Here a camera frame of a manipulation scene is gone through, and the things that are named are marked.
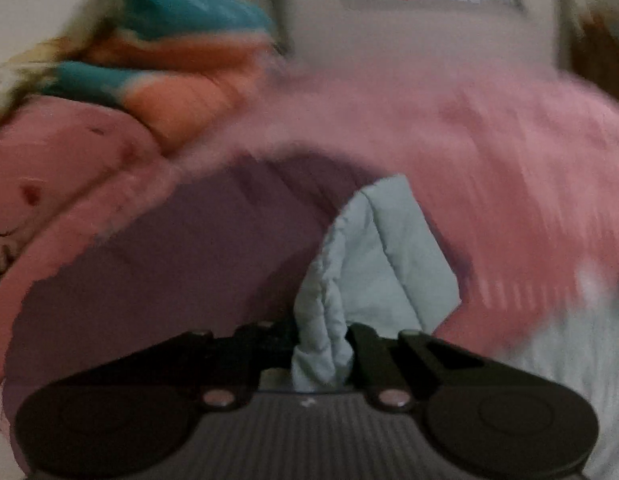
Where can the light green puffer jacket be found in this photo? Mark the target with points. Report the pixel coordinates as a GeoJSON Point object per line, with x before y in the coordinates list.
{"type": "Point", "coordinates": [379, 260]}

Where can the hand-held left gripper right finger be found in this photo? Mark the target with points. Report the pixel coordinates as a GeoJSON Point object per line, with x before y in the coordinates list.
{"type": "Point", "coordinates": [362, 355]}

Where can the pale patterned cloth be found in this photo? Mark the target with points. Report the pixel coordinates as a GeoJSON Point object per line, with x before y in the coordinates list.
{"type": "Point", "coordinates": [19, 85]}

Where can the pink printed blanket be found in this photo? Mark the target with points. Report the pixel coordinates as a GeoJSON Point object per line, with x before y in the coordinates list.
{"type": "Point", "coordinates": [514, 160]}

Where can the dark purple cloth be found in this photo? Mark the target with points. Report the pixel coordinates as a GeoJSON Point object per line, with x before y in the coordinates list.
{"type": "Point", "coordinates": [164, 260]}

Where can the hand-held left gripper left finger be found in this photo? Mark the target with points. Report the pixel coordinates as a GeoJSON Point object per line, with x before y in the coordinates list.
{"type": "Point", "coordinates": [277, 355]}

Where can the teal and orange pillow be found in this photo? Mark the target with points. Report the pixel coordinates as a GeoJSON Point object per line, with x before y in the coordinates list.
{"type": "Point", "coordinates": [189, 10]}
{"type": "Point", "coordinates": [189, 105]}

